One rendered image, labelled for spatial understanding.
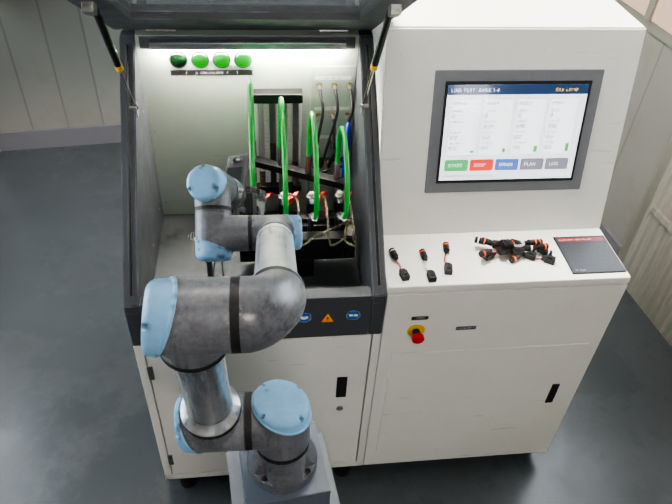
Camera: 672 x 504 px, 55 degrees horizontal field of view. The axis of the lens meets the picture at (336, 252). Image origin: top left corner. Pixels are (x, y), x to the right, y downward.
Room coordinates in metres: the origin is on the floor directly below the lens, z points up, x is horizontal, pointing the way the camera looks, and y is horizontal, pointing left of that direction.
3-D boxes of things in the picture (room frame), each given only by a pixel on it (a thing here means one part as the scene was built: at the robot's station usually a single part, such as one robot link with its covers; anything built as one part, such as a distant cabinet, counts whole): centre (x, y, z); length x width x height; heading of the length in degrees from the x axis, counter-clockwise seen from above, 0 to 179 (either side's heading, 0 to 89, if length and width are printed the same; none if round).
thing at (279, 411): (0.76, 0.10, 1.07); 0.13 x 0.12 x 0.14; 97
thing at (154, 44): (1.71, 0.28, 1.43); 0.54 x 0.03 x 0.02; 99
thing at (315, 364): (1.20, 0.20, 0.44); 0.65 x 0.02 x 0.68; 99
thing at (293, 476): (0.76, 0.09, 0.95); 0.15 x 0.15 x 0.10
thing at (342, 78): (1.75, 0.04, 1.20); 0.13 x 0.03 x 0.31; 99
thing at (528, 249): (1.41, -0.51, 1.01); 0.23 x 0.11 x 0.06; 99
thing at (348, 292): (1.21, 0.20, 0.87); 0.62 x 0.04 x 0.16; 99
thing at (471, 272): (1.41, -0.48, 0.96); 0.70 x 0.22 x 0.03; 99
